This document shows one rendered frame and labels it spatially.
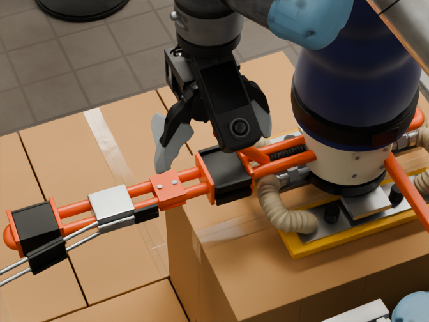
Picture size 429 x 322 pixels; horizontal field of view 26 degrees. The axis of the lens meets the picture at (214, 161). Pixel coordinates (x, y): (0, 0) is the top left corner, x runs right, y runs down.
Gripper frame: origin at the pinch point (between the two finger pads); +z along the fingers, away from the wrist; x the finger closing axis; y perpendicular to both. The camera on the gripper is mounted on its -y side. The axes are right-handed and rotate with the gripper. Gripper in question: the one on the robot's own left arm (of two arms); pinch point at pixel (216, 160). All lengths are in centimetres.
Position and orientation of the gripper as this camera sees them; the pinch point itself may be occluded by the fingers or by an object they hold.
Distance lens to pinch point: 115.5
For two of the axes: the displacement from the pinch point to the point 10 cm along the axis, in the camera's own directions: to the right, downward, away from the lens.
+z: 0.0, 6.5, 7.6
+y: -4.0, -7.0, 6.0
